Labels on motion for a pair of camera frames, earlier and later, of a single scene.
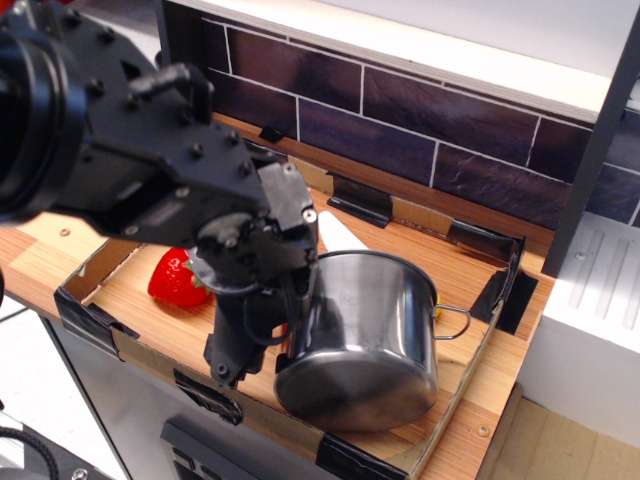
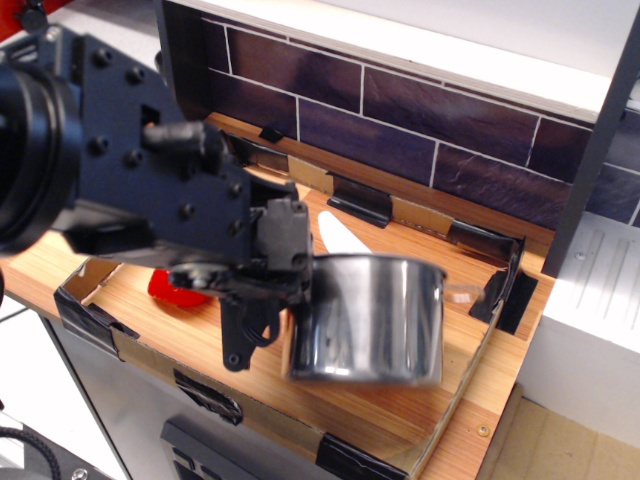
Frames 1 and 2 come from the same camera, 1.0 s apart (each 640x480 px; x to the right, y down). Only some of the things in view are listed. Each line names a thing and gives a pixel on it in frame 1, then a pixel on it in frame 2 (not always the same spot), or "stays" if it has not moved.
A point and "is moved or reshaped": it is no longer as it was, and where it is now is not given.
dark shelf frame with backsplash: (525, 112) stays
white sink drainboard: (584, 361) stays
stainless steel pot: (364, 355) is moved or reshaped
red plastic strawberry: (171, 280) stays
